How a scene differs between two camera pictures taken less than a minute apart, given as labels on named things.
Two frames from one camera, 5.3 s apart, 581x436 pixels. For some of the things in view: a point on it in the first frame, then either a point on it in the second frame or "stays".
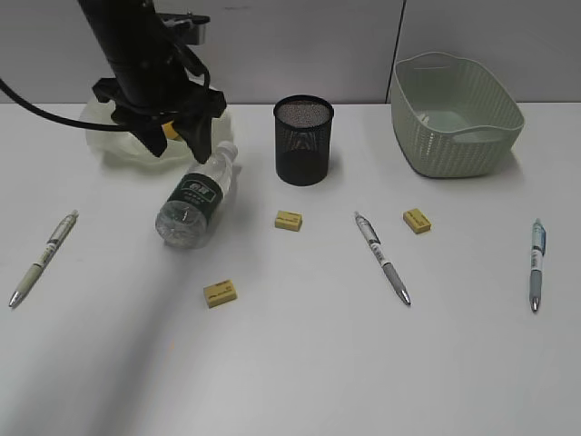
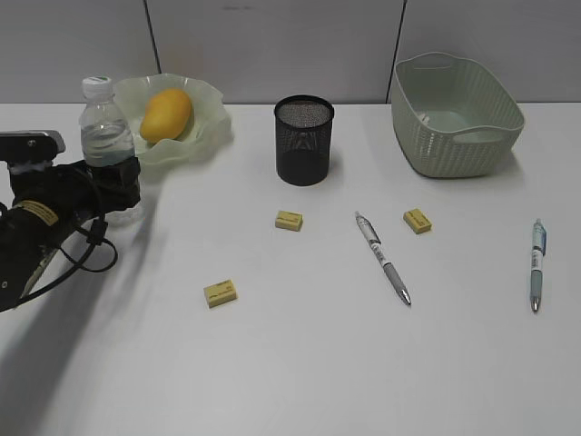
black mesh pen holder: x=302 y=139 stays
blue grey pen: x=538 y=248 stays
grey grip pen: x=388 y=266 stays
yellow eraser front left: x=220 y=293 stays
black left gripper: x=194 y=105 -> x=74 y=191
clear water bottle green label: x=182 y=222 -> x=105 y=124
